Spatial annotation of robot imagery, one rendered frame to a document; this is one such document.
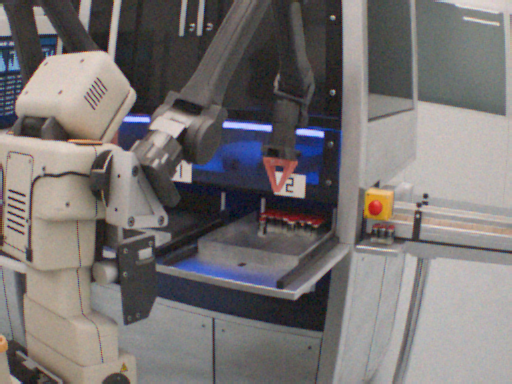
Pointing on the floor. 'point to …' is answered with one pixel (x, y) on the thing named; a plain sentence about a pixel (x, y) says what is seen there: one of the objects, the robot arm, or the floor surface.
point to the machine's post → (348, 186)
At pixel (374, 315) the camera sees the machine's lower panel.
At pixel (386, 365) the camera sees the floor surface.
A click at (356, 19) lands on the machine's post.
